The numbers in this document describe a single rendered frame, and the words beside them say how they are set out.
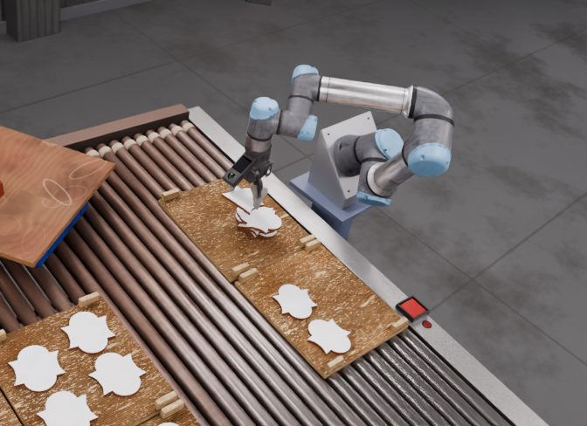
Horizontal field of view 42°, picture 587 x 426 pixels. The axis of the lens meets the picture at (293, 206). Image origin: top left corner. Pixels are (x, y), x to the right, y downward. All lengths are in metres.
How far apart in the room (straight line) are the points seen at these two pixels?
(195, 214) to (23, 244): 0.58
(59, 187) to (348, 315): 0.95
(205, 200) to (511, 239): 2.27
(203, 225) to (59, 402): 0.78
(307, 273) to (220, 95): 2.63
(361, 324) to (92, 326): 0.77
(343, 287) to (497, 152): 2.85
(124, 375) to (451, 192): 2.90
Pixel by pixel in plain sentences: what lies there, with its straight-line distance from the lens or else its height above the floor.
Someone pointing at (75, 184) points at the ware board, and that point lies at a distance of 2.43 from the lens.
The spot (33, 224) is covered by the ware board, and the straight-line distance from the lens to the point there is 2.29.
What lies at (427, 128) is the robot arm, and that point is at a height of 1.46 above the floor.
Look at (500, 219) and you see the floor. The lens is 4.53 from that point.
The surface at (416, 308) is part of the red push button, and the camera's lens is 2.42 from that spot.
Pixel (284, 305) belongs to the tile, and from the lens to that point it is 2.27.
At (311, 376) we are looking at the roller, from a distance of 2.16.
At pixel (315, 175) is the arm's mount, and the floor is 0.92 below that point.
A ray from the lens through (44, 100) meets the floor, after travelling 4.67.
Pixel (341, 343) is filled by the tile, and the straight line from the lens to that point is 2.22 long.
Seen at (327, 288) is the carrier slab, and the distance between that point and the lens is 2.37.
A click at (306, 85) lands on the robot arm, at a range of 2.25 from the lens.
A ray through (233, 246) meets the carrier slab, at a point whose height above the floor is 0.94.
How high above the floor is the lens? 2.59
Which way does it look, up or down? 39 degrees down
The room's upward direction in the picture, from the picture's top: 14 degrees clockwise
